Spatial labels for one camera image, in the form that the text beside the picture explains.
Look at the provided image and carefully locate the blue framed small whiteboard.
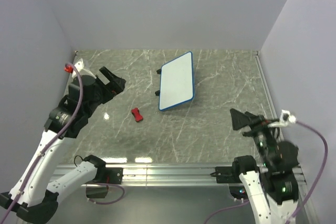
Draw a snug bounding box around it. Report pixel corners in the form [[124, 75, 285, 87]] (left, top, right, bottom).
[[159, 51, 195, 111]]

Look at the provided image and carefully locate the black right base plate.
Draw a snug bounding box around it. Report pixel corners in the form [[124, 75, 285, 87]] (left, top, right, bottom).
[[211, 166, 241, 184]]

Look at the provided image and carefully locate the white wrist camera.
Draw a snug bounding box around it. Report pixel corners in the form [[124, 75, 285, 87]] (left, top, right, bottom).
[[268, 110, 297, 128], [64, 58, 94, 79]]

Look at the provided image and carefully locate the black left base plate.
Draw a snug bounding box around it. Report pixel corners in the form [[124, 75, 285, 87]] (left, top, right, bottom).
[[103, 167, 123, 185]]

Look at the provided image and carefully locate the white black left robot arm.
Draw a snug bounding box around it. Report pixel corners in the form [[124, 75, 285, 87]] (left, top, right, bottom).
[[1, 65, 126, 223]]

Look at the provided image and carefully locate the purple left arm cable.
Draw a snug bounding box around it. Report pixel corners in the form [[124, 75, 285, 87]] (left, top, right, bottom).
[[0, 62, 125, 224]]

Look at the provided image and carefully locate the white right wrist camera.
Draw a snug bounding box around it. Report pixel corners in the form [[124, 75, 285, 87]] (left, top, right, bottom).
[[268, 110, 297, 128]]

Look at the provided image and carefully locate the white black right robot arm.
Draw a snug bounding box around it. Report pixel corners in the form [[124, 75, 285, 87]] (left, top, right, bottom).
[[230, 109, 299, 223]]

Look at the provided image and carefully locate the red whiteboard eraser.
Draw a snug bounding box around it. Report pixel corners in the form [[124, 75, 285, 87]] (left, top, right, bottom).
[[131, 108, 143, 122]]

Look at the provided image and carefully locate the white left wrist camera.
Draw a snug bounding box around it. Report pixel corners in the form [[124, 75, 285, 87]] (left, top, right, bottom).
[[64, 58, 94, 79]]

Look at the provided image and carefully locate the aluminium mounting rail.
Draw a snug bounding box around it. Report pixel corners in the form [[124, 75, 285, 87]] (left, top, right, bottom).
[[52, 163, 307, 188]]

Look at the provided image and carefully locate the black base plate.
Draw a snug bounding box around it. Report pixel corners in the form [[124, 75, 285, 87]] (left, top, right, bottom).
[[211, 166, 241, 184], [103, 167, 123, 185]]

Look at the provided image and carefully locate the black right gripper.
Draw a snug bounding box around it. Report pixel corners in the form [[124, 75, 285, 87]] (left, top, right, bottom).
[[229, 106, 280, 166]]

